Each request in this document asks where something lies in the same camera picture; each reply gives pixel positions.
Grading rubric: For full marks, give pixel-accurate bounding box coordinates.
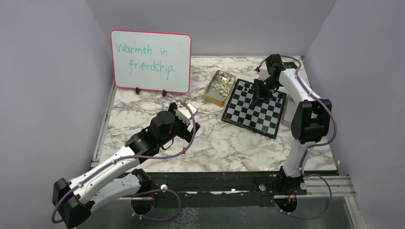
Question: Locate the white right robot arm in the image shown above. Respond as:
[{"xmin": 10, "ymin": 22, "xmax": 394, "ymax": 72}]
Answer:
[{"xmin": 250, "ymin": 54, "xmax": 331, "ymax": 195}]

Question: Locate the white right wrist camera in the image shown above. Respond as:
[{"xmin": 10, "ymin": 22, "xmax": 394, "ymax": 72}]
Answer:
[{"xmin": 258, "ymin": 68, "xmax": 269, "ymax": 81}]

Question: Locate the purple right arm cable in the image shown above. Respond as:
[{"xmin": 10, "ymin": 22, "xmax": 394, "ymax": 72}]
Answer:
[{"xmin": 256, "ymin": 55, "xmax": 338, "ymax": 220}]

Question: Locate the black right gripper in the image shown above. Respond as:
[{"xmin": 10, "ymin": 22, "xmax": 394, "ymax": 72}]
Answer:
[{"xmin": 251, "ymin": 77, "xmax": 281, "ymax": 107}]

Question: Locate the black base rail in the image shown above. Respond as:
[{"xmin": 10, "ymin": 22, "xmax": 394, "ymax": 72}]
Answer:
[{"xmin": 125, "ymin": 171, "xmax": 307, "ymax": 210}]

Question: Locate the pink framed whiteboard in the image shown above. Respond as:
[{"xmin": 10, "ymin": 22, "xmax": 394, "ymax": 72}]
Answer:
[{"xmin": 110, "ymin": 30, "xmax": 192, "ymax": 94}]

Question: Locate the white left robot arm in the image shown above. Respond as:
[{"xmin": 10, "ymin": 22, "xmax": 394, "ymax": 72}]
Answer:
[{"xmin": 51, "ymin": 104, "xmax": 200, "ymax": 229}]

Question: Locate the gold tin tray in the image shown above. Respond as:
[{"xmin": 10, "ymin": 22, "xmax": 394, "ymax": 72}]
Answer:
[{"xmin": 203, "ymin": 70, "xmax": 236, "ymax": 107}]

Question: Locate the black and silver chessboard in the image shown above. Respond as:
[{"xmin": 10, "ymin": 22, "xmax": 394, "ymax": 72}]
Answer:
[{"xmin": 221, "ymin": 79, "xmax": 287, "ymax": 139}]

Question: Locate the pile of white chess pieces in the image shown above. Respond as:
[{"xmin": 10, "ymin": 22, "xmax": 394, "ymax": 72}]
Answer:
[{"xmin": 212, "ymin": 74, "xmax": 232, "ymax": 97}]

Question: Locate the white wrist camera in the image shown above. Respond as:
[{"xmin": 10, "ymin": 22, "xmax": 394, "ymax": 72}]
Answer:
[
  {"xmin": 175, "ymin": 103, "xmax": 198, "ymax": 125},
  {"xmin": 258, "ymin": 68, "xmax": 269, "ymax": 81}
]

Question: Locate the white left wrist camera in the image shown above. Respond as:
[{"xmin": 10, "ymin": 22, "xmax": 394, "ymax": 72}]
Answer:
[{"xmin": 175, "ymin": 103, "xmax": 198, "ymax": 125}]

